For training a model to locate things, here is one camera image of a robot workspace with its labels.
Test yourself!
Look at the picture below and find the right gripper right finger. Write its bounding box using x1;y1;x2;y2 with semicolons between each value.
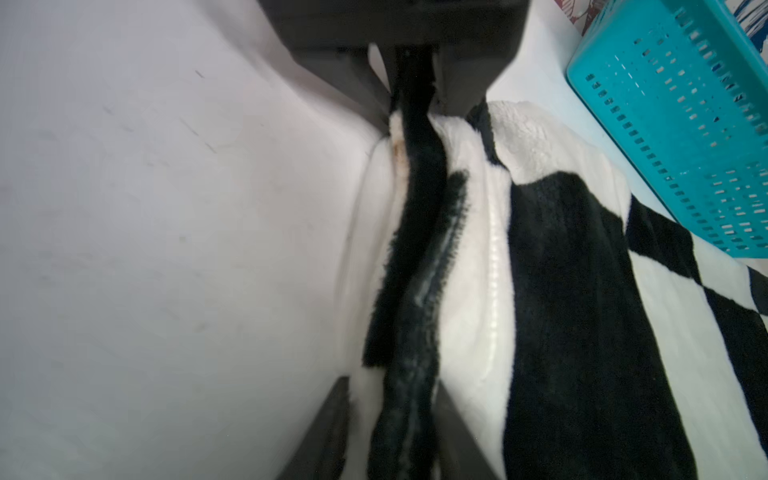
433;383;498;480

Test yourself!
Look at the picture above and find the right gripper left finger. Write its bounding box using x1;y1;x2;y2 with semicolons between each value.
278;376;350;480

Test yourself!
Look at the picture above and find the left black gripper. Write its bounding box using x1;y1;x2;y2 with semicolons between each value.
260;1;530;121

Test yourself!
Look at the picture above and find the black white checkered pillowcase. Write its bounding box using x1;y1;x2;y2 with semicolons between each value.
342;47;767;479

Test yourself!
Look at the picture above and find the teal plastic basket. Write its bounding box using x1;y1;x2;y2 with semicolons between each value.
566;1;767;258

